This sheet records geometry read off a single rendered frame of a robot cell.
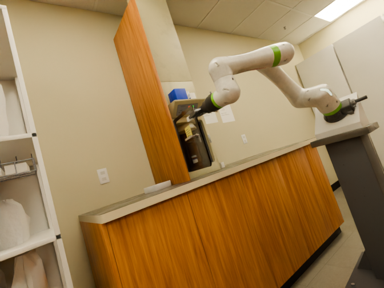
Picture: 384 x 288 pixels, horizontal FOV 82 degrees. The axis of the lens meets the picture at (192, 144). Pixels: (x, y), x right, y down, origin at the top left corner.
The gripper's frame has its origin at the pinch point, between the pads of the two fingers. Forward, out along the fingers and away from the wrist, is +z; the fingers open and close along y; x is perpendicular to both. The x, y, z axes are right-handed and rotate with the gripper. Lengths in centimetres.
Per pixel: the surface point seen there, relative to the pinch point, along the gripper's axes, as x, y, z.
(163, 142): 5.2, 2.1, 36.9
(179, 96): -22.4, -11.9, 19.8
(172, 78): -43, -19, 31
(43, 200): 20, 80, 73
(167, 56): -62, -21, 30
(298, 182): 67, -91, 3
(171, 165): 23.1, 2.1, 35.4
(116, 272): 63, 62, 4
